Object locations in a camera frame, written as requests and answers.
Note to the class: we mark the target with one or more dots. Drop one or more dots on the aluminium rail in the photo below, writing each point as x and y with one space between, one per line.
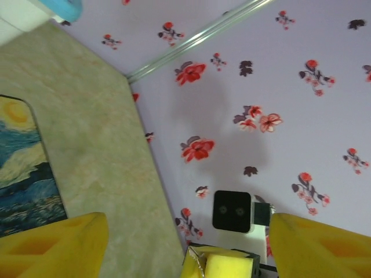
191 40

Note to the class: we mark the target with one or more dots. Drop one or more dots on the white object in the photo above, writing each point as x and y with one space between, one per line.
17 14

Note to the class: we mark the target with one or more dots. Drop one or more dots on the starry night painting mat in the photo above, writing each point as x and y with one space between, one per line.
20 162

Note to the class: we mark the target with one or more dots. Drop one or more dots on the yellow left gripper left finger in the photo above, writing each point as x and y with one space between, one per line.
52 249

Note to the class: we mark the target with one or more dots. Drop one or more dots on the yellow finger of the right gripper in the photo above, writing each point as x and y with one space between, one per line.
226 266

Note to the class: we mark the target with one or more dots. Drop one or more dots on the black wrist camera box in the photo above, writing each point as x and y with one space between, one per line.
232 211

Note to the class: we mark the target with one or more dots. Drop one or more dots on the floral lilac tablecloth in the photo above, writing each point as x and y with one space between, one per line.
290 43

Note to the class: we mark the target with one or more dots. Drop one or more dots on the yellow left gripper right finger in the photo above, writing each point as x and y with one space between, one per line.
319 255

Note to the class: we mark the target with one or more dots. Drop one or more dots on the blue plastic object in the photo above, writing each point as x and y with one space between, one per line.
69 10

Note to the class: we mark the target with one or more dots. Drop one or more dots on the green marble pattern mat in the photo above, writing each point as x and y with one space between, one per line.
87 116

